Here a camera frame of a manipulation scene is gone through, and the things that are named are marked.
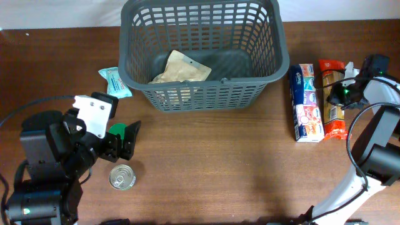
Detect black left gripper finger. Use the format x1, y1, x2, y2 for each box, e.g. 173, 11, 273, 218
91, 92, 119, 119
121, 121, 141, 161

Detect mint green wipes packet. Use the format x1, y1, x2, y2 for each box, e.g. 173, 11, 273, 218
98, 67, 133, 99

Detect orange pasta packet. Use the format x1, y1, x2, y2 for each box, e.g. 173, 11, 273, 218
319, 59, 348, 140

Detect Kleenex tissue multipack box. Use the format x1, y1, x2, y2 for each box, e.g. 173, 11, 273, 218
287, 64, 324, 143

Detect brown paper pouch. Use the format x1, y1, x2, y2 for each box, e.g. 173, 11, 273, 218
147, 49, 213, 104

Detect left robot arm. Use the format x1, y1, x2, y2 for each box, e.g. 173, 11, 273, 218
1, 92, 141, 224

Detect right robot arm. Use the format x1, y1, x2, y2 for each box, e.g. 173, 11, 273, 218
297, 54, 399, 224

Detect green lidded jar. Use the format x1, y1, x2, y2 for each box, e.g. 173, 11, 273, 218
109, 123, 127, 141

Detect silver pull-tab tin can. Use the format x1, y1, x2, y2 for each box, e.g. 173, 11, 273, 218
109, 164, 136, 191

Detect grey plastic lattice basket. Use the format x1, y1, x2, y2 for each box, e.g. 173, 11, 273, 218
118, 0, 289, 112

